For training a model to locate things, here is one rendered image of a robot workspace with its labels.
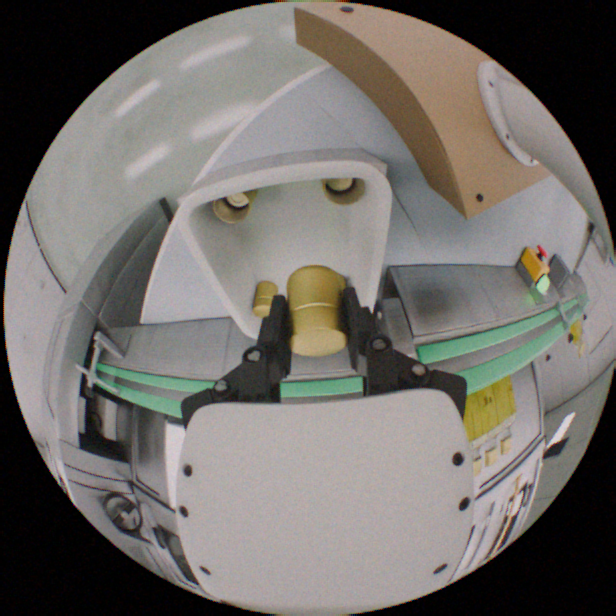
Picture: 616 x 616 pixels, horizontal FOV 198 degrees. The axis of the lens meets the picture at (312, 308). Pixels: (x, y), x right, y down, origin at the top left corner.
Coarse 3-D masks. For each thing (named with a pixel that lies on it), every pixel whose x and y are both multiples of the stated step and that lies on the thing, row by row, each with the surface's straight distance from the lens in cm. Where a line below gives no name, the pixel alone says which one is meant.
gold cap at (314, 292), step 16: (304, 272) 12; (320, 272) 12; (336, 272) 13; (288, 288) 13; (304, 288) 11; (320, 288) 11; (336, 288) 12; (288, 304) 12; (304, 304) 11; (320, 304) 11; (336, 304) 11; (288, 320) 11; (304, 320) 10; (320, 320) 10; (336, 320) 10; (288, 336) 11; (304, 336) 10; (320, 336) 10; (336, 336) 10; (304, 352) 12; (320, 352) 12
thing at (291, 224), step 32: (224, 192) 16; (288, 192) 22; (320, 192) 23; (384, 192) 16; (192, 224) 19; (224, 224) 24; (256, 224) 25; (288, 224) 24; (320, 224) 24; (352, 224) 24; (384, 224) 17; (224, 256) 23; (256, 256) 28; (288, 256) 27; (320, 256) 27; (352, 256) 27; (224, 288) 22; (256, 320) 30
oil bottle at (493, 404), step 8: (496, 384) 50; (488, 392) 47; (496, 392) 49; (488, 400) 47; (496, 400) 49; (488, 408) 47; (496, 408) 49; (488, 416) 47; (496, 416) 49; (488, 424) 47; (496, 424) 49; (496, 432) 49; (488, 440) 50
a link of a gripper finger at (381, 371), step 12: (372, 336) 9; (384, 336) 9; (372, 348) 9; (384, 348) 9; (372, 360) 8; (384, 360) 9; (372, 372) 8; (384, 372) 8; (396, 372) 8; (372, 384) 8; (384, 384) 8; (396, 384) 8
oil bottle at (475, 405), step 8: (480, 392) 46; (472, 400) 44; (480, 400) 45; (472, 408) 44; (480, 408) 45; (472, 416) 44; (480, 416) 45; (472, 424) 44; (480, 424) 45; (472, 432) 44; (480, 432) 45; (488, 432) 47; (472, 440) 44; (480, 440) 45; (472, 448) 45
